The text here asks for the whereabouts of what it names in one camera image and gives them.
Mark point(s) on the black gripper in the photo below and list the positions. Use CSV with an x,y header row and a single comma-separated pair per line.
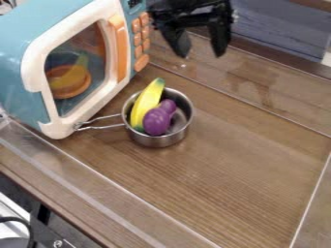
x,y
175,14

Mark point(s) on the yellow toy banana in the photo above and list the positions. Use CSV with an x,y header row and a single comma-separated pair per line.
x,y
146,102

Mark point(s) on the silver metal pot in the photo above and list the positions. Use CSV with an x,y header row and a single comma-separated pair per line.
x,y
178,128

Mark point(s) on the purple toy eggplant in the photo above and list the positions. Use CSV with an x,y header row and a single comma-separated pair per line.
x,y
158,118

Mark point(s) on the blue toy microwave oven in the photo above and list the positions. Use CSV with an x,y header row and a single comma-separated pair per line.
x,y
101,34

